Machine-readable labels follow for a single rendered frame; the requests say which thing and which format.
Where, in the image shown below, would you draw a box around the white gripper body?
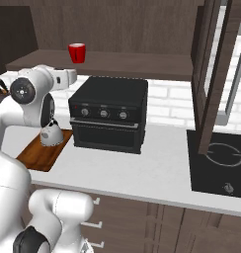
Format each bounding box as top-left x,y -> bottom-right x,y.
62,67 -> 79,88

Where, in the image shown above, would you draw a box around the red mug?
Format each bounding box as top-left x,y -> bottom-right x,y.
67,42 -> 87,64

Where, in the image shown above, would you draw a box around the brown wooden tray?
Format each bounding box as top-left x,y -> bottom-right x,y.
16,128 -> 74,173

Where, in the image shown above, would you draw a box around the dark wood glass cabinet door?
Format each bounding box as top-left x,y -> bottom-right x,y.
191,0 -> 241,156

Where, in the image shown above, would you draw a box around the black toaster oven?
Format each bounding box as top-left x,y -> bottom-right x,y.
67,75 -> 149,155

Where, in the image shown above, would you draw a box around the brown wood drawer front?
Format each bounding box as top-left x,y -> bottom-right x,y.
80,211 -> 149,240
89,192 -> 150,218
82,234 -> 147,253

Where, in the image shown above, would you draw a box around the grey range hood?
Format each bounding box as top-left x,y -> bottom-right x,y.
214,33 -> 241,127

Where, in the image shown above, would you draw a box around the black hob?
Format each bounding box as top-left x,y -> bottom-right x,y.
186,128 -> 241,200

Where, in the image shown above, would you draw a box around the brown wood base cupboard door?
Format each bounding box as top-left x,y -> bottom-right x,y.
162,205 -> 241,253

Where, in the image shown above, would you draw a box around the dark wood wall cabinet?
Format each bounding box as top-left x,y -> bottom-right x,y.
5,0 -> 205,82

